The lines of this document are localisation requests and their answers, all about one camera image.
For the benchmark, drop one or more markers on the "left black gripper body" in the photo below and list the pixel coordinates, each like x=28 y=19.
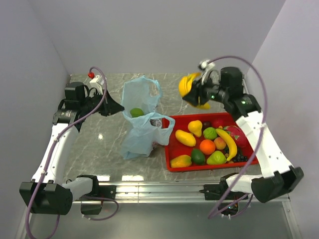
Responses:
x=90 y=104

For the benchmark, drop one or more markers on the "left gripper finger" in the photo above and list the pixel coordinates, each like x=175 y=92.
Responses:
x=110 y=113
x=112 y=105

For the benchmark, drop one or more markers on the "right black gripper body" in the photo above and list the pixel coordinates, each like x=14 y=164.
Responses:
x=212 y=91

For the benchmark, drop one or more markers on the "small yellow banana bunch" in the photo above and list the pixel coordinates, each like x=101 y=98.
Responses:
x=184 y=88

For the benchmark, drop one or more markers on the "green round fruit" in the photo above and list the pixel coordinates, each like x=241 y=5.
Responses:
x=136 y=112

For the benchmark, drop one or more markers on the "light blue plastic bag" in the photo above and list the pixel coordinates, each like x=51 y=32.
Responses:
x=141 y=136

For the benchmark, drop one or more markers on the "yellow mango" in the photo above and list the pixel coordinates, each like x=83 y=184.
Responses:
x=185 y=138

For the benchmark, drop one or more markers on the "dark red grape bunch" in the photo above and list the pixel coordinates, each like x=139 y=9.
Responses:
x=156 y=122

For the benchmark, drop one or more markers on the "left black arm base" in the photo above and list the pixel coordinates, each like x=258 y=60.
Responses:
x=92 y=204

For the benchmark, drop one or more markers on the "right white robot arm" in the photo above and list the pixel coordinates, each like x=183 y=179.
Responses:
x=278 y=175

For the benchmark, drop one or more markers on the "dark plum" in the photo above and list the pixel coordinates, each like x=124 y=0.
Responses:
x=206 y=124

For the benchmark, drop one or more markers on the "yellow pear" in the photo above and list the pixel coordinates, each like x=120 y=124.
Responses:
x=195 y=127

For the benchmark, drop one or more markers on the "red strawberry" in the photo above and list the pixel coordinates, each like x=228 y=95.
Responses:
x=218 y=123

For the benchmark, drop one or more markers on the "green custard apple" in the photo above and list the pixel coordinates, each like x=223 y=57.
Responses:
x=210 y=133

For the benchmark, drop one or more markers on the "long yellow banana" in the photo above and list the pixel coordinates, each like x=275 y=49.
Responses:
x=230 y=143

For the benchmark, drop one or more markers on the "orange fruit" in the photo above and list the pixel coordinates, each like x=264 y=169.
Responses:
x=207 y=147

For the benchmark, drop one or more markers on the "pink dragon fruit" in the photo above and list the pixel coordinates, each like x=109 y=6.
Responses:
x=237 y=135

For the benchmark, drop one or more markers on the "peach fruit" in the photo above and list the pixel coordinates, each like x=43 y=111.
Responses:
x=220 y=144

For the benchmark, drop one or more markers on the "dark green avocado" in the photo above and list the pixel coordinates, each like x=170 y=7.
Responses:
x=197 y=157

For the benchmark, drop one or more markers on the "yellow orange papaya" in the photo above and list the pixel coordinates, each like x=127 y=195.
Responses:
x=181 y=161

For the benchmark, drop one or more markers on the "green pear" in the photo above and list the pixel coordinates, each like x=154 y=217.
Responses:
x=216 y=158

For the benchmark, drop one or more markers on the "black grape bunch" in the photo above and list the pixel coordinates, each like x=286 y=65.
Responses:
x=239 y=157

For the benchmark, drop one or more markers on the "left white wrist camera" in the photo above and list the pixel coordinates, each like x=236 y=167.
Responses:
x=97 y=82

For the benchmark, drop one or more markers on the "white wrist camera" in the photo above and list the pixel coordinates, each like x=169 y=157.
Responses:
x=97 y=82
x=206 y=67

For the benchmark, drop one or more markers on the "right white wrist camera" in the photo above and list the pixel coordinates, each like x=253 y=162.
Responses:
x=206 y=67

